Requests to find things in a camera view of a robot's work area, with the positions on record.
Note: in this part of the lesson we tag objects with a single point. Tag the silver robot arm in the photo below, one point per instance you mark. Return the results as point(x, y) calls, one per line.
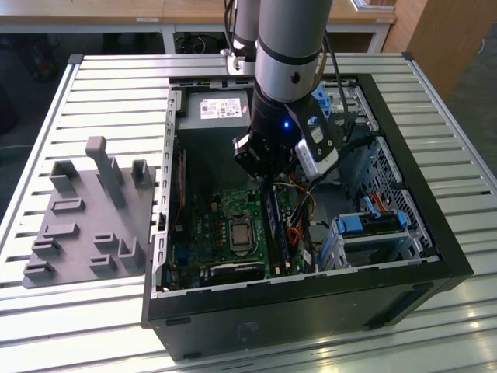
point(291, 39)

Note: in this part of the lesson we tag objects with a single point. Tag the grey power supply unit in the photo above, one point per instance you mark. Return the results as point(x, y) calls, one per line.
point(209, 147)

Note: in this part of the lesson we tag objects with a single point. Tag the blue disk carrier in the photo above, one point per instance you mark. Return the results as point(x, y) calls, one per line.
point(320, 97)
point(349, 225)

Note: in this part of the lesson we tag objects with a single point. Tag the silver CPU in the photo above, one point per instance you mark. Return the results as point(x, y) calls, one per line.
point(241, 235)

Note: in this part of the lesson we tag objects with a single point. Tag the CPU socket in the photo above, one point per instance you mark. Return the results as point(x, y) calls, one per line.
point(229, 233)

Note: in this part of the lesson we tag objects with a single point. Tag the grey metal drive cage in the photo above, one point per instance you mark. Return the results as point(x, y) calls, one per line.
point(357, 116)

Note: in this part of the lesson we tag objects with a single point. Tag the green motherboard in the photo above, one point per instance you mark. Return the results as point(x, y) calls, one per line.
point(202, 217)

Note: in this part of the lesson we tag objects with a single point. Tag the black graphics card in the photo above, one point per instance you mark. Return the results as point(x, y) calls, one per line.
point(237, 271)

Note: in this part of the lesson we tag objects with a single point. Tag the black PC case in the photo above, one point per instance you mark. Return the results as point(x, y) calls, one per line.
point(310, 318)

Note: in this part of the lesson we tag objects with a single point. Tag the grey parts rack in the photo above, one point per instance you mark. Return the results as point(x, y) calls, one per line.
point(85, 233)

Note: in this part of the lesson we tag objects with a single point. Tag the wooden desk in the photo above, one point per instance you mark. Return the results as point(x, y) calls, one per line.
point(116, 11)

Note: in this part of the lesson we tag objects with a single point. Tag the wooden cabinet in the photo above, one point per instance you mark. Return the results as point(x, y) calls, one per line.
point(446, 39)

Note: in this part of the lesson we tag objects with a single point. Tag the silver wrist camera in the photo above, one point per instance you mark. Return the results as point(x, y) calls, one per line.
point(316, 161)

